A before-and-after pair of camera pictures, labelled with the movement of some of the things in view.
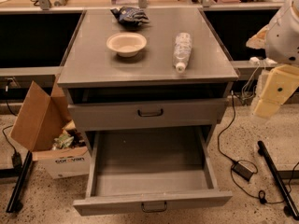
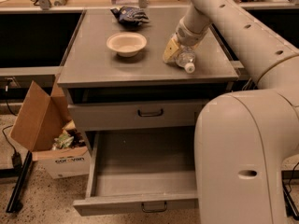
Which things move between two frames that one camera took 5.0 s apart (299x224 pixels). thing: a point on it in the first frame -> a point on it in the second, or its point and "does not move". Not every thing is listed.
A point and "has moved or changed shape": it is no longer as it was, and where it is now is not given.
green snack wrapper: x=62 y=142 does not move
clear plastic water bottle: x=181 y=50 has moved or changed shape
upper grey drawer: x=147 y=112 does not move
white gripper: x=284 y=37 -> x=189 y=35
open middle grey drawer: x=145 y=169 does not move
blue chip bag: x=130 y=16 does not move
